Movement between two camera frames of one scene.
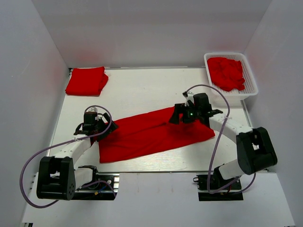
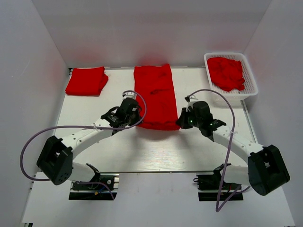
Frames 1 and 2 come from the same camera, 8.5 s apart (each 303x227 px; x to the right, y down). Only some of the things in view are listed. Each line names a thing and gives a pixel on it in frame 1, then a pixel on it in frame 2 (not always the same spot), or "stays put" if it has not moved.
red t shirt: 148,134 -> 155,83
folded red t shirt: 87,81 stays put
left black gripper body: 101,127 -> 134,119
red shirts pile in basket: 226,74 stays put
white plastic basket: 230,72 stays put
